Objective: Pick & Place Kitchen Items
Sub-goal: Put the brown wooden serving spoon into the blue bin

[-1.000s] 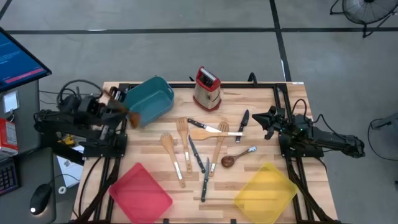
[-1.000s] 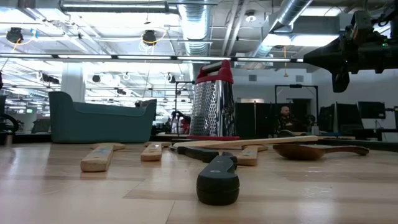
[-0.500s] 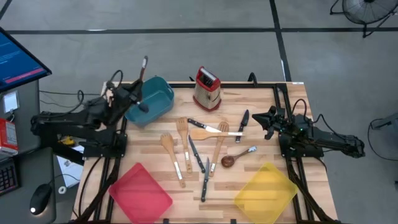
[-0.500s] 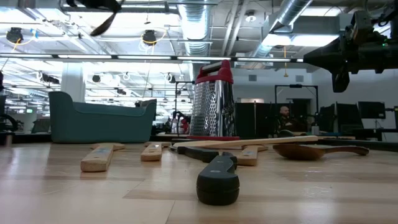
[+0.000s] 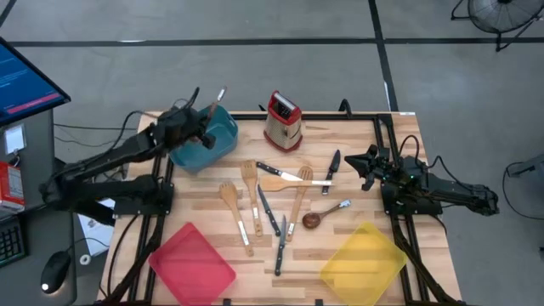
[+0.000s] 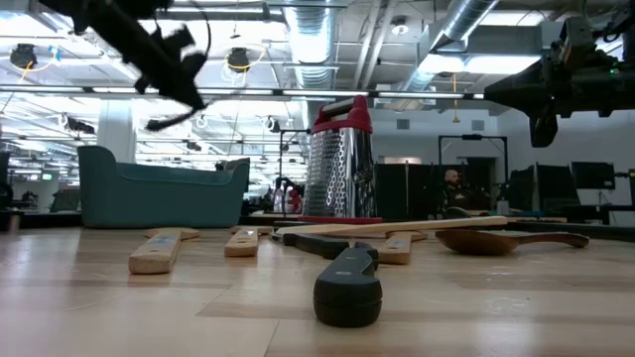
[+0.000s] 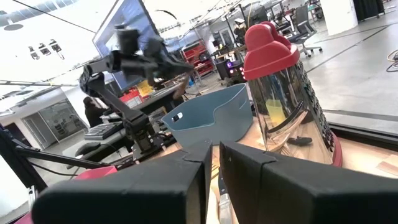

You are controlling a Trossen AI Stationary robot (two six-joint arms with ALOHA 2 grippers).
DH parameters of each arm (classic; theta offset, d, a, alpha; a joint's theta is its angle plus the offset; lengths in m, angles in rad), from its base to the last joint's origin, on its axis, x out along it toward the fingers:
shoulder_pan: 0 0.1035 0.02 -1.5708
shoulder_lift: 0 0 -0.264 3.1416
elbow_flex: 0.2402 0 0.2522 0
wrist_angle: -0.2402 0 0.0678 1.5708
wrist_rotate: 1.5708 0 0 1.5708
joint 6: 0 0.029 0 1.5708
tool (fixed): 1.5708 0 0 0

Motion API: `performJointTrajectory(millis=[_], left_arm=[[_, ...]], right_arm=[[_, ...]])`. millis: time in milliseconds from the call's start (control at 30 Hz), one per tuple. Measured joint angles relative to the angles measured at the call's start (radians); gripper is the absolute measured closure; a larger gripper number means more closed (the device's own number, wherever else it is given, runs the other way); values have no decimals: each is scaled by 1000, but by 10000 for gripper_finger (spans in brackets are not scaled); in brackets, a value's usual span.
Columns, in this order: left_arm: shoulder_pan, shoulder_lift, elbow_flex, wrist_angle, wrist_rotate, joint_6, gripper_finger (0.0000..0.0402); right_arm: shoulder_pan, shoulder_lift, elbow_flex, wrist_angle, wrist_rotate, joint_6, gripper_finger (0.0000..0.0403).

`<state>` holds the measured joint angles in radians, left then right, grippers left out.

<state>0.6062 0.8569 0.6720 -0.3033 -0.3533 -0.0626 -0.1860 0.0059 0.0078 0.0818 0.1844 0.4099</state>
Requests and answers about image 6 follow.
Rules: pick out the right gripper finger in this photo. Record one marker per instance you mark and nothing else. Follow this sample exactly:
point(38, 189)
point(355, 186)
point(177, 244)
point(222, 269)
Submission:
point(531, 96)
point(543, 131)

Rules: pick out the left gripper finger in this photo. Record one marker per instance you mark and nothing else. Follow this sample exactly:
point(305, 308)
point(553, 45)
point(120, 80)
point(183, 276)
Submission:
point(168, 122)
point(191, 99)

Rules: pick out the dark wooden spoon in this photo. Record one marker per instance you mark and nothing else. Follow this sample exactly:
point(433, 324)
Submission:
point(471, 243)

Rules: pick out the slotted wooden spatula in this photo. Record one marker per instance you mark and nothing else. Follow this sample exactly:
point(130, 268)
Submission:
point(242, 245)

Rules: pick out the light wooden spoon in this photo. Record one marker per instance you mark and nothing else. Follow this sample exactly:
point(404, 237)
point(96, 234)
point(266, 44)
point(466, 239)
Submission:
point(397, 225)

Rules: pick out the forked wooden spatula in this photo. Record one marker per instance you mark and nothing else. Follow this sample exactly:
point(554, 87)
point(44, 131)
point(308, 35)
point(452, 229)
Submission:
point(397, 250)

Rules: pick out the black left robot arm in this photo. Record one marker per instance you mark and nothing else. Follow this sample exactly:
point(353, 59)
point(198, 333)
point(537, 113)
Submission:
point(109, 20)

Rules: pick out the white column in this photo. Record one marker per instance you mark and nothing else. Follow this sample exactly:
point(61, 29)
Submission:
point(116, 129)

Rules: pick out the black ceiling device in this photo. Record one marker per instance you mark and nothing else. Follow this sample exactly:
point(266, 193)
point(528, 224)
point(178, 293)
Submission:
point(23, 55)
point(238, 59)

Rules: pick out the black office monitor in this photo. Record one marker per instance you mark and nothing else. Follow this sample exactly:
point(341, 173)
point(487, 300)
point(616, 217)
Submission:
point(593, 176)

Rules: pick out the teal plastic bin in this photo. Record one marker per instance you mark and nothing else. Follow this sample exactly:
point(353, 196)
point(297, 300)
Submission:
point(149, 203)

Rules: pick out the person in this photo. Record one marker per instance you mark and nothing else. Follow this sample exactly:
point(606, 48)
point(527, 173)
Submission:
point(454, 191)

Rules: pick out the long LED light bar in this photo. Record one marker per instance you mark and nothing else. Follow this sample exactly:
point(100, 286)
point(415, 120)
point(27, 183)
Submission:
point(322, 92)

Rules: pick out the black divider panel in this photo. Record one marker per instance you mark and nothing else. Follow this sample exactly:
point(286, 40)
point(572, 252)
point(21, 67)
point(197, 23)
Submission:
point(421, 193)

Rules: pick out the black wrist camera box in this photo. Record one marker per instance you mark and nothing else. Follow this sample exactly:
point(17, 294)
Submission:
point(573, 42)

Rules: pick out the black metal stand frame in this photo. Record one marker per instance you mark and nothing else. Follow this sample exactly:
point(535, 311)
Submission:
point(471, 137)

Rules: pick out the silver ceiling duct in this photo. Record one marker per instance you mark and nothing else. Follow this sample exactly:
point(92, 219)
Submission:
point(310, 39)
point(466, 20)

